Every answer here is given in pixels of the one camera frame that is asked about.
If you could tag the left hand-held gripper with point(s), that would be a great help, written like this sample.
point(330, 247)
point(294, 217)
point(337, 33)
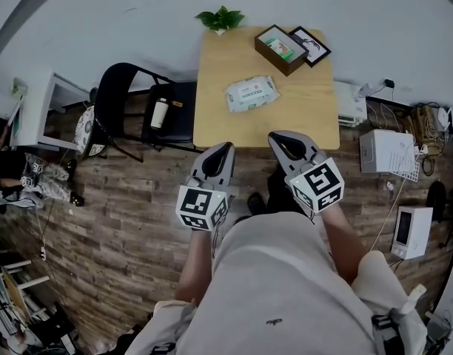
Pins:
point(197, 205)

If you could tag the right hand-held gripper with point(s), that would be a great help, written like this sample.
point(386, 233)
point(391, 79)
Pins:
point(319, 185)

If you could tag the white wet wipes pack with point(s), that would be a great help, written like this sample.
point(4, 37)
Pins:
point(250, 94)

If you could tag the person's left forearm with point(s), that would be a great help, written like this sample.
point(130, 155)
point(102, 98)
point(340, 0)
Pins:
point(195, 268)

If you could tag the person's right forearm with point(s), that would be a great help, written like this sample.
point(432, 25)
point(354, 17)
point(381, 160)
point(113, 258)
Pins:
point(345, 246)

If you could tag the person's right leg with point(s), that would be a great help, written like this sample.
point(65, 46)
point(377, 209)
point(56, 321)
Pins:
point(282, 194)

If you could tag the person's leg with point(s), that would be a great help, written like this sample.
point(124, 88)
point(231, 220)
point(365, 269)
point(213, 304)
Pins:
point(282, 194)
point(257, 205)

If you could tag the person's left leg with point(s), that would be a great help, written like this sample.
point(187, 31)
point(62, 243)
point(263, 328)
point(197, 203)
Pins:
point(257, 205)

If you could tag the white radiator unit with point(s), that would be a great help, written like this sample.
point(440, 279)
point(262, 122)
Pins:
point(350, 104)

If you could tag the small yellow tag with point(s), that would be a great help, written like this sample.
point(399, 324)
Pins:
point(177, 104)

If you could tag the white bottle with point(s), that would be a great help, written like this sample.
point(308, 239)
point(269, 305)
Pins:
point(159, 115)

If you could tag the white box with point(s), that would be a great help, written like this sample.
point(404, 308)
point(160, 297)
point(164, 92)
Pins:
point(380, 152)

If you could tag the dark wooden box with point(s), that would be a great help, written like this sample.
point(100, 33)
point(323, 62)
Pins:
point(282, 67)

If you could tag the black framed antler picture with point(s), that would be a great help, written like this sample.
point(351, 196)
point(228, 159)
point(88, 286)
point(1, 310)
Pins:
point(315, 50)

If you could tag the green tissue packet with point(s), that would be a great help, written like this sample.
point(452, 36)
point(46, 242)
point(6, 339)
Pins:
point(280, 47)

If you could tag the black power adapter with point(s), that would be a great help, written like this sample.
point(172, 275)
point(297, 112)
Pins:
point(389, 84)

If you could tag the black folding chair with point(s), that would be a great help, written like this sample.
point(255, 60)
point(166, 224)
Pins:
point(111, 91)

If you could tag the person's white shirt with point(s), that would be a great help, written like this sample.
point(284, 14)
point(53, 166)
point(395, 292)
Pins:
point(278, 287)

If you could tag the round patterned cushion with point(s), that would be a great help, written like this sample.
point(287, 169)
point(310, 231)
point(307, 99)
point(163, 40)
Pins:
point(86, 131)

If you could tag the white microwave appliance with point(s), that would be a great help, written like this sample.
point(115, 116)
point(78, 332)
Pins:
point(419, 233)

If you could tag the green potted plant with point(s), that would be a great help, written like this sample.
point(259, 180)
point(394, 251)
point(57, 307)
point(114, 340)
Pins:
point(221, 19)

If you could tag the white cabinet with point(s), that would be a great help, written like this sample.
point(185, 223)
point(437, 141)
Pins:
point(37, 113)

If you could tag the white power strip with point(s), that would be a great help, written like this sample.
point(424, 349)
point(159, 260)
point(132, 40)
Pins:
point(43, 253)

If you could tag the small green plant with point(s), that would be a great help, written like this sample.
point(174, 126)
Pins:
point(19, 87)

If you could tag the wooden rack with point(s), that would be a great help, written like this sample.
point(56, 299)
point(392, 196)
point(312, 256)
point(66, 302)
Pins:
point(15, 290)

